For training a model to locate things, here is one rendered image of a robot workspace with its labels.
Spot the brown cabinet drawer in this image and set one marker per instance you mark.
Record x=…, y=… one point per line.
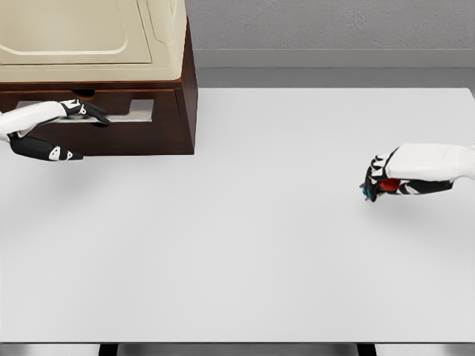
x=148, y=137

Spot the brown cabinet with cream top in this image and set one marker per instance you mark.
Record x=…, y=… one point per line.
x=111, y=44

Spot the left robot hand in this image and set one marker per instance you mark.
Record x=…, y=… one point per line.
x=33, y=115

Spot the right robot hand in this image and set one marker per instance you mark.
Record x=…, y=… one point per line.
x=426, y=160

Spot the red and blue switch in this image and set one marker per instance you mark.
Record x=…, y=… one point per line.
x=388, y=184

